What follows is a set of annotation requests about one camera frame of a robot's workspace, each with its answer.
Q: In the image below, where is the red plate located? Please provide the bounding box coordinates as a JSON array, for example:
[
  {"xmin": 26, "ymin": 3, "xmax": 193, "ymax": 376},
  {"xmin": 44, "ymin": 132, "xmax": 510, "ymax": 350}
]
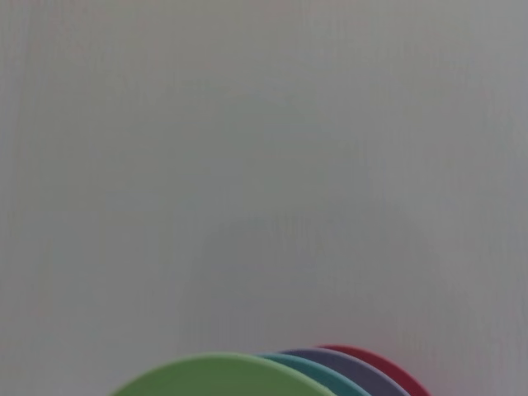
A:
[{"xmin": 316, "ymin": 344, "xmax": 432, "ymax": 396}]

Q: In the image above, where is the purple plate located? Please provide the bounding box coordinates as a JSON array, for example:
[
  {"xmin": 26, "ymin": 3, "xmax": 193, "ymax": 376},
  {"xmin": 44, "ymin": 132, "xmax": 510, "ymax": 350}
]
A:
[{"xmin": 278, "ymin": 348, "xmax": 408, "ymax": 396}]

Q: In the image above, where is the teal blue plate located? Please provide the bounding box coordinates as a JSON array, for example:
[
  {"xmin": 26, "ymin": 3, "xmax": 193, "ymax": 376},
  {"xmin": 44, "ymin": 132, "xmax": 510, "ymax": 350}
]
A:
[{"xmin": 257, "ymin": 353, "xmax": 372, "ymax": 396}]

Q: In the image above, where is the green plate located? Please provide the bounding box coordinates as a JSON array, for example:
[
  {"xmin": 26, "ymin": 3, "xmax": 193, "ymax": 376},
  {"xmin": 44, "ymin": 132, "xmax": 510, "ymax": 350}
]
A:
[{"xmin": 109, "ymin": 352, "xmax": 343, "ymax": 396}]

